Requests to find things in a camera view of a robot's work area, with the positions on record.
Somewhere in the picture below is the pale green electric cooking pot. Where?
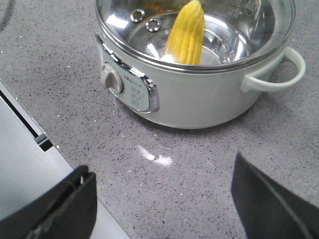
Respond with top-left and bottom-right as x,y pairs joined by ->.
95,0 -> 305,129

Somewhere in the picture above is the yellow corn cob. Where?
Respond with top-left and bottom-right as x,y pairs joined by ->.
161,0 -> 205,65

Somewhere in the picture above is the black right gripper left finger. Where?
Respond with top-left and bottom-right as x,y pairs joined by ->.
0,165 -> 97,239

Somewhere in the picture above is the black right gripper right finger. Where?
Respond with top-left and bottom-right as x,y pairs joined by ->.
231,153 -> 319,239

